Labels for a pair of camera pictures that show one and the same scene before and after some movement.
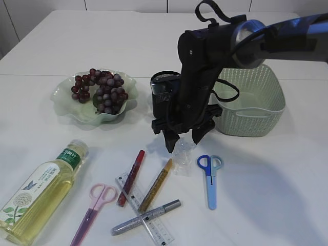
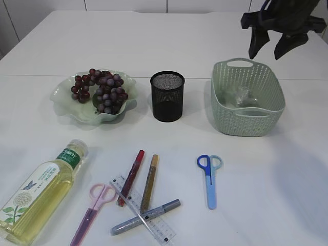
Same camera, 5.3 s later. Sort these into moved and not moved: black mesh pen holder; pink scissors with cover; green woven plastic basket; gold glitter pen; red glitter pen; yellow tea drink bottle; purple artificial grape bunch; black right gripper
Moved: gold glitter pen; black right gripper
Not moved: purple artificial grape bunch; yellow tea drink bottle; pink scissors with cover; black mesh pen holder; green woven plastic basket; red glitter pen
